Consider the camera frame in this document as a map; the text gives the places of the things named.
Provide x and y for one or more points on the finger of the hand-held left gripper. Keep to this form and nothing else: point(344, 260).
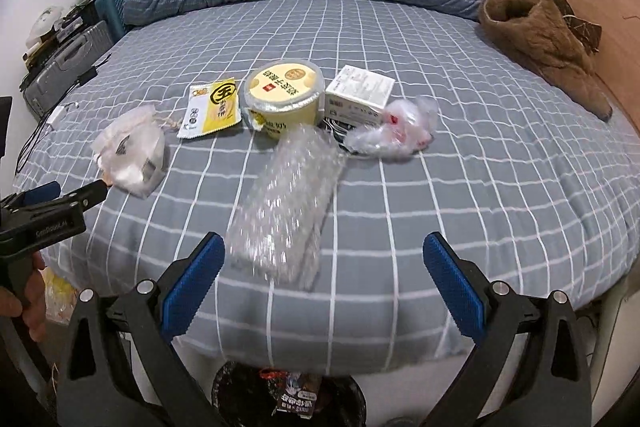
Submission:
point(40, 194)
point(90, 194)

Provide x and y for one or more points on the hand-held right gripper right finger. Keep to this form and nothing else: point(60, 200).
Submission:
point(455, 289)

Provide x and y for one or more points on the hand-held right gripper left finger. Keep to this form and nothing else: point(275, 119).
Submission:
point(195, 279)

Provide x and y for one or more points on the clear bubble wrap sheet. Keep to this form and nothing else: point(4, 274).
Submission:
point(280, 207)

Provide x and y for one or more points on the black-lined trash bin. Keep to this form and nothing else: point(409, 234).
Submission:
point(240, 392)

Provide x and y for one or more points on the yellow and white snack packet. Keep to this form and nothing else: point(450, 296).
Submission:
point(220, 107)

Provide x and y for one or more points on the clear plastic bag red print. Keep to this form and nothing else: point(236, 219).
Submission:
point(400, 127)

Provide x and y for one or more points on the white cardboard box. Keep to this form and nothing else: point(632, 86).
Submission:
point(360, 92)

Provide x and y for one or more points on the person's left hand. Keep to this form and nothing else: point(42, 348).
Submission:
point(35, 302)

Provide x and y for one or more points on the yellow plastic bag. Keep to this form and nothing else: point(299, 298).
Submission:
point(57, 297)

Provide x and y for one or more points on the grey checked bed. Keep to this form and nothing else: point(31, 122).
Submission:
point(450, 207)

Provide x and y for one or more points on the black power adapter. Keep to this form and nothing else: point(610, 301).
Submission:
point(86, 75)

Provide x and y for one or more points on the grey hard suitcase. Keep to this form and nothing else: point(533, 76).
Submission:
point(60, 67)

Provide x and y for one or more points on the dark printed snack wrapper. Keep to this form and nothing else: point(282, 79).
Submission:
point(297, 399)

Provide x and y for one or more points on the white rounded object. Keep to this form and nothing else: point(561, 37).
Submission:
point(47, 21)

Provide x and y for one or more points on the teal plastic crate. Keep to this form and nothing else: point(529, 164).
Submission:
point(112, 12)

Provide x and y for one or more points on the yellow round plastic tub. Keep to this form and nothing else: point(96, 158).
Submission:
point(282, 107)

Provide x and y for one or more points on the brown fleece garment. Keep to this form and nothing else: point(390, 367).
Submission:
point(545, 52)

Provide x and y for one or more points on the wooden headboard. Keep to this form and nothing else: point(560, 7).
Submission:
point(615, 7)

